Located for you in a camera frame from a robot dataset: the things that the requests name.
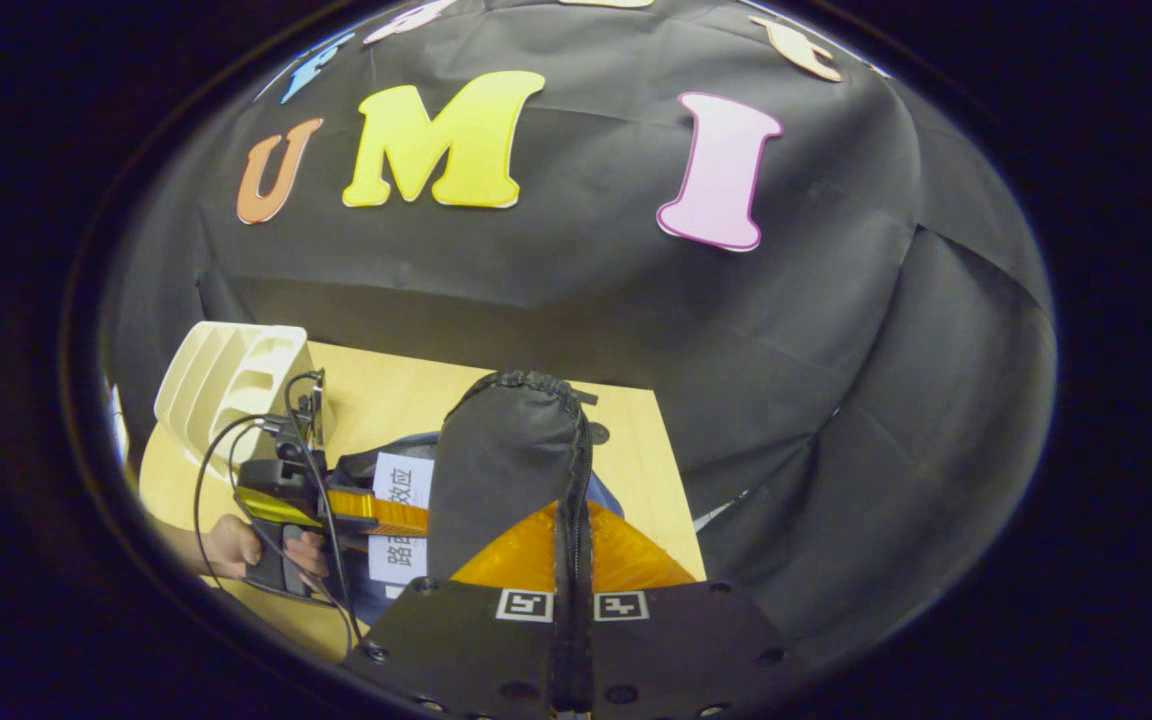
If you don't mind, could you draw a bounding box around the cream plastic bookshelf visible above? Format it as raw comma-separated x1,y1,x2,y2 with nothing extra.
154,322,337,483

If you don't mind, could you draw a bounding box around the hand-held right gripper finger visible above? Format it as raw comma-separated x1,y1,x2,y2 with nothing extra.
576,500,807,720
341,503,577,720

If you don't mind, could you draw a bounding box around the white printed banner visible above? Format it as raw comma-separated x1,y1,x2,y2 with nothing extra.
110,385,133,463

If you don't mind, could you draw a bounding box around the grey book with dark picture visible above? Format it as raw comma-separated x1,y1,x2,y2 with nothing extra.
368,452,435,587

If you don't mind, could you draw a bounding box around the blue schoolbag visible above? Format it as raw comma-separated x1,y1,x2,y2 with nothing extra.
331,370,629,627

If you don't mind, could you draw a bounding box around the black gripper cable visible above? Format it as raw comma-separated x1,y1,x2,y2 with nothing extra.
193,372,363,647

